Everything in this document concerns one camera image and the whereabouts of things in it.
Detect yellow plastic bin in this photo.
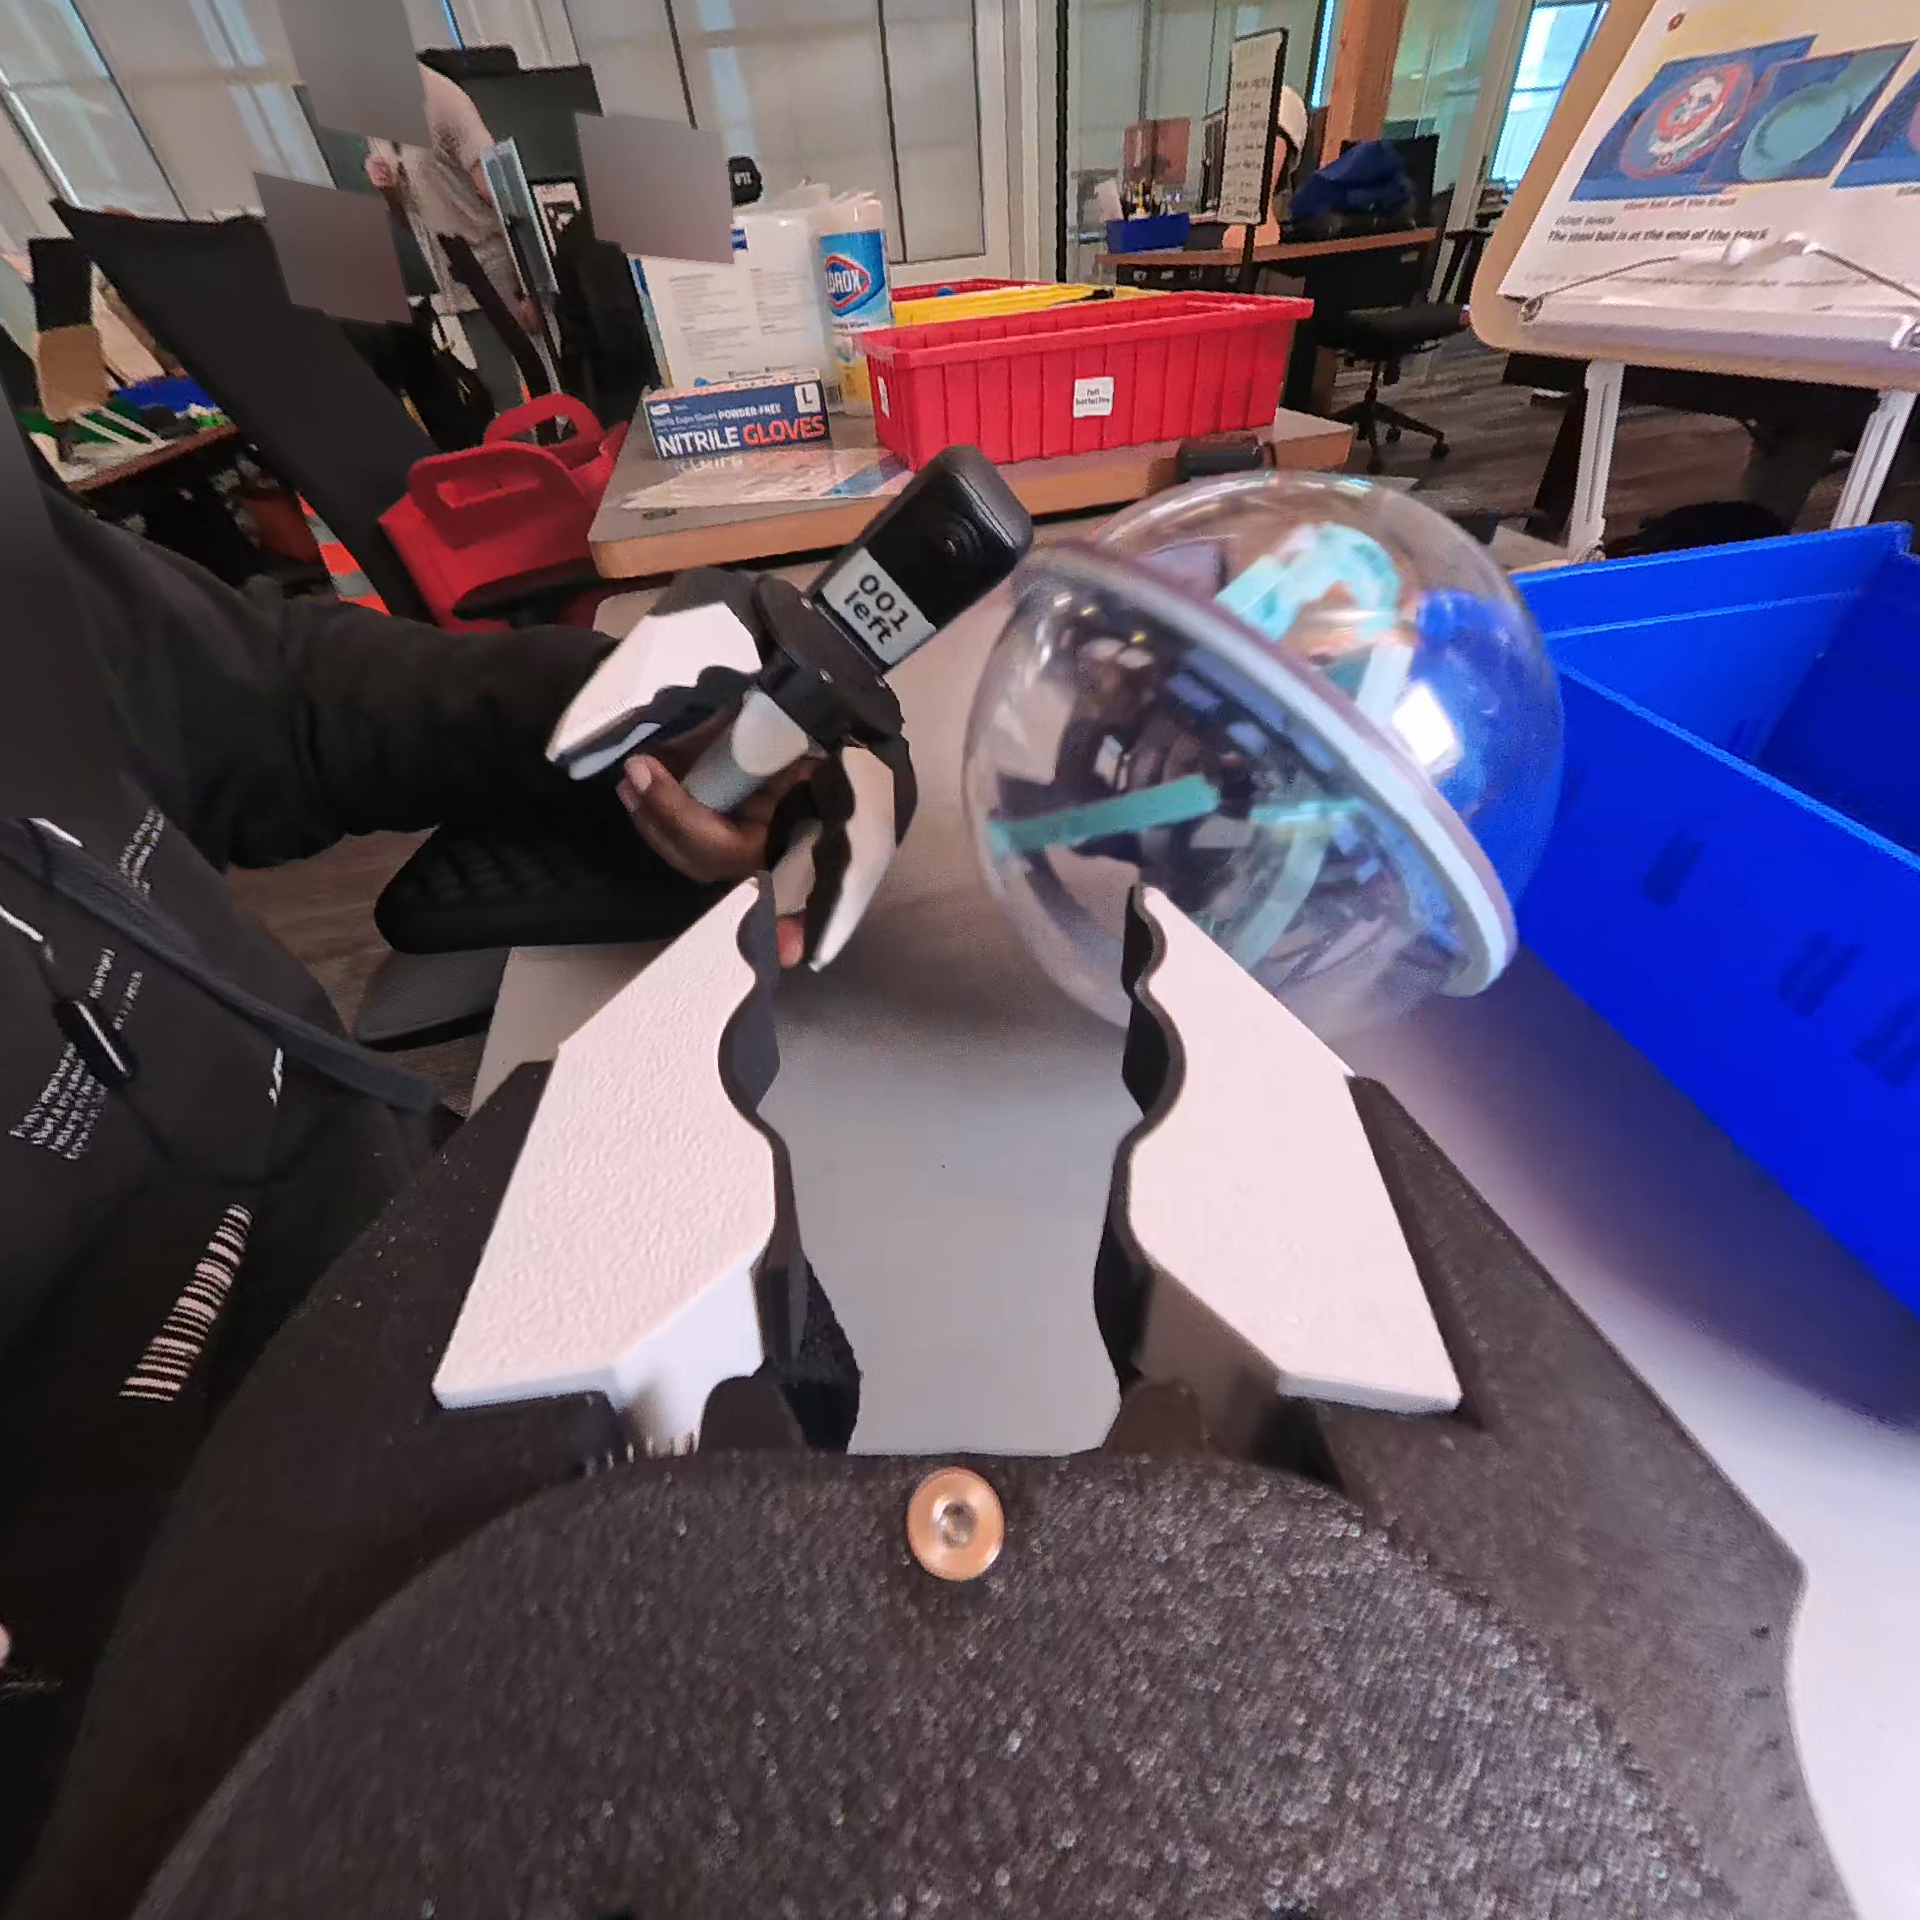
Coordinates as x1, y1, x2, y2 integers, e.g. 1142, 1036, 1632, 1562
888, 276, 1157, 328

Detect red plastic bin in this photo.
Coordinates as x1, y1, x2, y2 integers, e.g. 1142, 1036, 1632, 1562
854, 290, 1312, 474

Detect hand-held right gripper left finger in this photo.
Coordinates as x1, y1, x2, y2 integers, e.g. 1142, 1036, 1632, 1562
434, 876, 784, 1454

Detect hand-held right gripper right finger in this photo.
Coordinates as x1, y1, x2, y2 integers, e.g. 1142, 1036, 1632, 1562
1095, 884, 1466, 1419

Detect black armrest pad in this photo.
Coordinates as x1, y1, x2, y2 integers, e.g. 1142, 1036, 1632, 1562
376, 817, 752, 953

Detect black office chair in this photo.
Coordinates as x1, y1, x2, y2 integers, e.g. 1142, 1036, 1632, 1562
1331, 290, 1469, 470

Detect person's left forearm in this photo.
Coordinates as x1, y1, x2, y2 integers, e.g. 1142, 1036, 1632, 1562
89, 496, 641, 870

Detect clear maze ball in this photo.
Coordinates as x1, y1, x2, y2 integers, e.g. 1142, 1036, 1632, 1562
959, 468, 1565, 1036

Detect white easel legs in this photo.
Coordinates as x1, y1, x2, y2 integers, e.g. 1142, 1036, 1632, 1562
1561, 358, 1920, 549

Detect blue white glove box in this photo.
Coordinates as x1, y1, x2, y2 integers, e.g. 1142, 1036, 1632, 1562
642, 370, 834, 463

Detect white page holder clip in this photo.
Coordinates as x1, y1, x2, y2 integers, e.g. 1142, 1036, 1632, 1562
1515, 240, 1920, 353

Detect person's left hand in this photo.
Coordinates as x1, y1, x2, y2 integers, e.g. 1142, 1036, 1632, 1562
617, 748, 842, 968

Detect blue plastic bin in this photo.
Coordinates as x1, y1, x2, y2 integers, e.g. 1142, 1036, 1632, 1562
1507, 523, 1920, 1313

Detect blue jacket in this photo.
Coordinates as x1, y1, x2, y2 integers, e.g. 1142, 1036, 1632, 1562
1290, 142, 1419, 226

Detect white printed box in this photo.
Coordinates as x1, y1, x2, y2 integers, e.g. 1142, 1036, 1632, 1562
628, 210, 834, 392

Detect white wipes canister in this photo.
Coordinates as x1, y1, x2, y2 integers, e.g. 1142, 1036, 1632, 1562
818, 196, 893, 414

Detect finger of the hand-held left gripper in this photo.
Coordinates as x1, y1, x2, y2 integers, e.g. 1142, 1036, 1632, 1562
548, 599, 774, 782
771, 741, 920, 974

